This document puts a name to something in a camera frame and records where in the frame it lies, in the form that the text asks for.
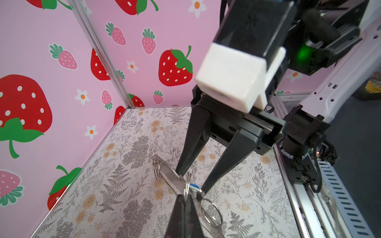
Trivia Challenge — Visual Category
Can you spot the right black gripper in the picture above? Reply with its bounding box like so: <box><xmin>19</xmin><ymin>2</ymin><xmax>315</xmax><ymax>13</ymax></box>
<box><xmin>176</xmin><ymin>86</ymin><xmax>286</xmax><ymax>193</ymax></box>

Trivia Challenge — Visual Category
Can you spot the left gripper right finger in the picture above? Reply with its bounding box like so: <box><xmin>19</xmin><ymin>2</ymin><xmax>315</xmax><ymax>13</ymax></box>
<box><xmin>187</xmin><ymin>196</ymin><xmax>205</xmax><ymax>238</ymax></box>

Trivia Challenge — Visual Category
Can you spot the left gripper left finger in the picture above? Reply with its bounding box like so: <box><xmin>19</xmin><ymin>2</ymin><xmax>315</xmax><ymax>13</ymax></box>
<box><xmin>164</xmin><ymin>194</ymin><xmax>185</xmax><ymax>238</ymax></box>

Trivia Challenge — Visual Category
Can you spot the key with blue tag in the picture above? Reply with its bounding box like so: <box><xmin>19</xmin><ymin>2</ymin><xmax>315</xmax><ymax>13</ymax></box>
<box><xmin>190</xmin><ymin>183</ymin><xmax>205</xmax><ymax>198</ymax></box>

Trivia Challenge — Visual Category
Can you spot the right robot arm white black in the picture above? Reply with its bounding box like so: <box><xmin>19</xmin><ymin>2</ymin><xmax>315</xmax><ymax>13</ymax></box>
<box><xmin>176</xmin><ymin>1</ymin><xmax>381</xmax><ymax>193</ymax></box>

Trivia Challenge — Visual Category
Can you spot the perforated white vent panel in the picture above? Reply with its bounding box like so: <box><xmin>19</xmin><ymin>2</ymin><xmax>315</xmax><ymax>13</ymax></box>
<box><xmin>319</xmin><ymin>161</ymin><xmax>374</xmax><ymax>238</ymax></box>

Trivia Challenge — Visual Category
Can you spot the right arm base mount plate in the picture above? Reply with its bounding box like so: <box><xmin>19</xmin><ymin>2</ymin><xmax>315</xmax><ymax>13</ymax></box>
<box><xmin>279</xmin><ymin>142</ymin><xmax>338</xmax><ymax>194</ymax></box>

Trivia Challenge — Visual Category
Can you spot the aluminium rail frame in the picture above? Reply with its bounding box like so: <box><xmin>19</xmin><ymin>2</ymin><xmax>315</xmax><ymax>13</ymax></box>
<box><xmin>271</xmin><ymin>94</ymin><xmax>339</xmax><ymax>238</ymax></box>

